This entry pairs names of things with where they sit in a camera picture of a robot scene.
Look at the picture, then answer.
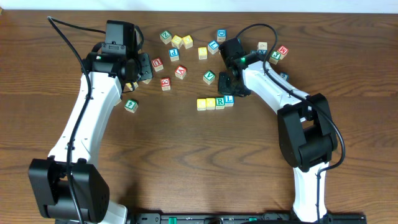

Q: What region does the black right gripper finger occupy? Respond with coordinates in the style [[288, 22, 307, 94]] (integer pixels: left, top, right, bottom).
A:
[[218, 72, 233, 95], [138, 53, 153, 80]]

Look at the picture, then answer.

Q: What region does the blue l block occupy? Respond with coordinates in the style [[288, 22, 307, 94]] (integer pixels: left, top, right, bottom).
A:
[[207, 40, 220, 55], [224, 95, 234, 107]]

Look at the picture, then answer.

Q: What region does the green R wooden block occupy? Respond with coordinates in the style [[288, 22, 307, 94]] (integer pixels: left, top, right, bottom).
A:
[[215, 97, 225, 110]]

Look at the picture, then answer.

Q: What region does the yellow O wooden block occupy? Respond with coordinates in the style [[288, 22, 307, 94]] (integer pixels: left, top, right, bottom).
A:
[[206, 98, 216, 110]]

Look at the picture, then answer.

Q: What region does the yellow C wooden block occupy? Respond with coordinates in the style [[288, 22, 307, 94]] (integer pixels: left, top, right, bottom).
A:
[[197, 98, 206, 111]]

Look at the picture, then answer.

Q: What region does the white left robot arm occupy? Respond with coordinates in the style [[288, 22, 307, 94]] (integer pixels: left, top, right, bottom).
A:
[[28, 52, 153, 223]]

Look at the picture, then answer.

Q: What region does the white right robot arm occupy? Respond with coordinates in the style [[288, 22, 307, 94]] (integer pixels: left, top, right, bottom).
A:
[[218, 51, 343, 223]]

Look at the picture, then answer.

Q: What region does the red U block left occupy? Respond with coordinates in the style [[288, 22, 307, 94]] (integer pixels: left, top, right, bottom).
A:
[[151, 57, 164, 72]]

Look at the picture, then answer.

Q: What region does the green N wooden block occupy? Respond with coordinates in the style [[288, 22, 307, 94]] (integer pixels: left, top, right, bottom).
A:
[[142, 79, 152, 84]]

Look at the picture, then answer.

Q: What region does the green V block centre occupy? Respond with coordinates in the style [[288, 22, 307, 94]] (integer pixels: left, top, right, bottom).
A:
[[203, 70, 216, 85]]

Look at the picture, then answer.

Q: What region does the yellow K wooden block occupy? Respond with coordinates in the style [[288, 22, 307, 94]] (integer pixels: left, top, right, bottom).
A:
[[126, 82, 139, 91]]

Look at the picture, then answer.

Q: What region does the blue P wooden block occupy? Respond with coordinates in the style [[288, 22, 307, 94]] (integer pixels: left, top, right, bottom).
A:
[[169, 48, 179, 62]]

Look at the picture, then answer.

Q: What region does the green Z wooden block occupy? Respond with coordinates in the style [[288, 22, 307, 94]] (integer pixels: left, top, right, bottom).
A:
[[160, 30, 172, 45]]

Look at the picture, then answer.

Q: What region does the red A wooden block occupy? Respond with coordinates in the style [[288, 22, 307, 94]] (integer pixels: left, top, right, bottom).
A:
[[175, 65, 187, 80]]

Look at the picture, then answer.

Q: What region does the green 4 wooden block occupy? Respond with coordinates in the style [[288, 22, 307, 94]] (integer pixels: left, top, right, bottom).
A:
[[124, 100, 138, 113]]

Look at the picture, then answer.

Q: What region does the yellow block beside Z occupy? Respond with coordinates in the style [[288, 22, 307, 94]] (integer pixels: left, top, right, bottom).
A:
[[171, 35, 183, 49]]

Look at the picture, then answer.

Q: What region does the yellow S wooden block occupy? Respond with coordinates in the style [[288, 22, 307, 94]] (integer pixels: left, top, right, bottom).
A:
[[198, 47, 208, 60]]

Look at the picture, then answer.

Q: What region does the blue X wooden block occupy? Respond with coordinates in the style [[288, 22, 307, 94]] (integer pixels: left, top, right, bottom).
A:
[[257, 42, 267, 55]]

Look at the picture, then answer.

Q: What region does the green J wooden block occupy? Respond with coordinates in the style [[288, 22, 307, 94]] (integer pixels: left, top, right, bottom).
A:
[[269, 51, 282, 65]]

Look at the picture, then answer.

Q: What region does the blue 2 wooden block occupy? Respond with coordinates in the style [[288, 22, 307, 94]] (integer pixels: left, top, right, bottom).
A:
[[280, 72, 289, 81]]

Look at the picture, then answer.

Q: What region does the yellow Q wooden block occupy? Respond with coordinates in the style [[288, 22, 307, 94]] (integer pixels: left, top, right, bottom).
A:
[[182, 35, 193, 49]]

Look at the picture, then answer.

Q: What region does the blue D block top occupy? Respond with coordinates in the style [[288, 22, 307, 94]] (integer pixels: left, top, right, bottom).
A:
[[216, 29, 226, 42]]

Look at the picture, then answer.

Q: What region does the red M wooden block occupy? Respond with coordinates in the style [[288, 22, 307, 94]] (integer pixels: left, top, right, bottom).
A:
[[277, 45, 289, 60]]

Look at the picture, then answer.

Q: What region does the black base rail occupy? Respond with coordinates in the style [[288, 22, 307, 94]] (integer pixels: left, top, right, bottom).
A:
[[126, 210, 368, 224]]

